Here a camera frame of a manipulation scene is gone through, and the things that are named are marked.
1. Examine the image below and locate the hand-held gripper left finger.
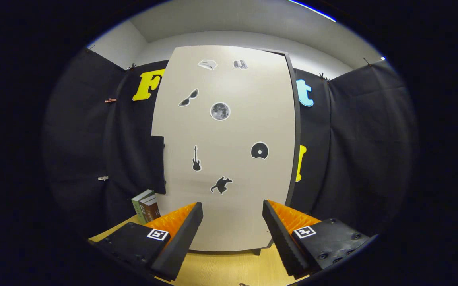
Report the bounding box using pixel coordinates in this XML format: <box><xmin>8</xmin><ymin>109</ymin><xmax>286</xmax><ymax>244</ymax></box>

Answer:
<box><xmin>90</xmin><ymin>202</ymin><xmax>204</xmax><ymax>282</ymax></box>

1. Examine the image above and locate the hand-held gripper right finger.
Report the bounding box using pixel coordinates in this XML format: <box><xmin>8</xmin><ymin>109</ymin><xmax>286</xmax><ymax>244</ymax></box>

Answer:
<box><xmin>262</xmin><ymin>199</ymin><xmax>378</xmax><ymax>279</ymax></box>

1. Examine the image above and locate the green book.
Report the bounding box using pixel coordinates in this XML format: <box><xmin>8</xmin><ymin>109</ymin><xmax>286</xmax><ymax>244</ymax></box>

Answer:
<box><xmin>131</xmin><ymin>189</ymin><xmax>154</xmax><ymax>224</ymax></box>

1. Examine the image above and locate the black backdrop cloth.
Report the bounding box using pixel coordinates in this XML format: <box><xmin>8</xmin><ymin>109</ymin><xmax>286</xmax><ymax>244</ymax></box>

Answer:
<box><xmin>42</xmin><ymin>47</ymin><xmax>419</xmax><ymax>239</ymax></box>

